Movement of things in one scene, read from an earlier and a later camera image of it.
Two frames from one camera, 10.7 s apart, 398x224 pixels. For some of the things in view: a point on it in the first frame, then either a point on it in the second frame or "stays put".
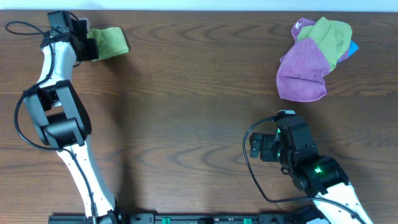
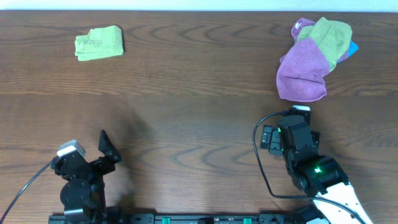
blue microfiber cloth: x=353 y=48 stays put
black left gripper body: x=91 y=48 to x=94 y=166
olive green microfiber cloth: x=334 y=37 stays put
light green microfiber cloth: x=111 y=42 stays put
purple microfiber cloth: x=301 y=69 stays put
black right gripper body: x=270 y=148 to x=274 y=147
